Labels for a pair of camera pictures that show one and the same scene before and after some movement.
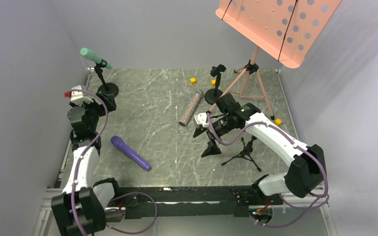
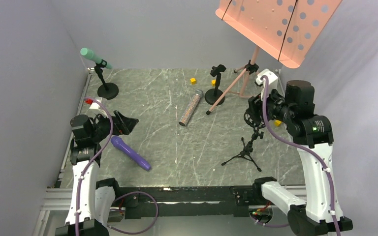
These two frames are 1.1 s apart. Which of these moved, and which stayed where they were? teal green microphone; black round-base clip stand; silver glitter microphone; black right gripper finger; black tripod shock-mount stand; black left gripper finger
Moved: black left gripper finger; black right gripper finger
Stayed: silver glitter microphone; black tripod shock-mount stand; teal green microphone; black round-base clip stand
